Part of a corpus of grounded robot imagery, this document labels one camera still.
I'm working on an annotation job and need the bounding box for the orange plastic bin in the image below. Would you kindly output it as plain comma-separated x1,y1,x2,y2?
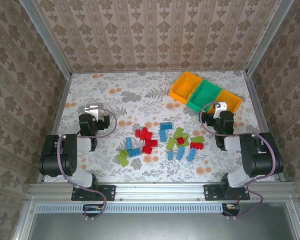
206,89,243,115
168,70,204,105

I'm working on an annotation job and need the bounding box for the green plastic bin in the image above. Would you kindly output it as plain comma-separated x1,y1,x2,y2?
186,79,224,113

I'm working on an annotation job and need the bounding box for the black connector box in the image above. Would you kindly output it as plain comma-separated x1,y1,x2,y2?
221,202,241,217
82,203,103,218

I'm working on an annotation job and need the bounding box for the grey metal panel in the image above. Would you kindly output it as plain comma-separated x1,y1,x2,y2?
27,212,298,240

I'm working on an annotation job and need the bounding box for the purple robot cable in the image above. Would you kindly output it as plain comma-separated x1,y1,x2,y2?
199,101,277,221
56,107,118,222

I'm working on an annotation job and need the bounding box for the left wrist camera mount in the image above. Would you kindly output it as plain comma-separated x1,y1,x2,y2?
84,105,99,121

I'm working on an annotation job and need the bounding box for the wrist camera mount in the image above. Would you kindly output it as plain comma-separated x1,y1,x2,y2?
84,105,99,121
213,101,227,120

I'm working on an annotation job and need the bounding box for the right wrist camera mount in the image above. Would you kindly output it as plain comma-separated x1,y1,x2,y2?
213,101,227,120

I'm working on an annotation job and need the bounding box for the aluminium side frame rail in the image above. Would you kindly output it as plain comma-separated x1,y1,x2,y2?
36,73,73,183
242,71,287,182

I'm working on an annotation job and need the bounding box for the thin aluminium frame rail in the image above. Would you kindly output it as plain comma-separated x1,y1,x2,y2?
70,68,247,75

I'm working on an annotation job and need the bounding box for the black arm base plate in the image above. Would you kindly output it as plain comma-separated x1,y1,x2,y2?
71,184,116,202
203,184,251,202

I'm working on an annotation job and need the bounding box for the wide aluminium base rail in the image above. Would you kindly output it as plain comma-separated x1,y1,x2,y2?
27,182,297,201

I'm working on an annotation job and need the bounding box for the aluminium frame post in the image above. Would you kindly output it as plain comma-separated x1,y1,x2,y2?
19,0,73,78
244,0,295,77

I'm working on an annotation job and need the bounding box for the grey slotted cable duct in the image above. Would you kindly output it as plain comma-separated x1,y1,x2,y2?
36,202,238,214

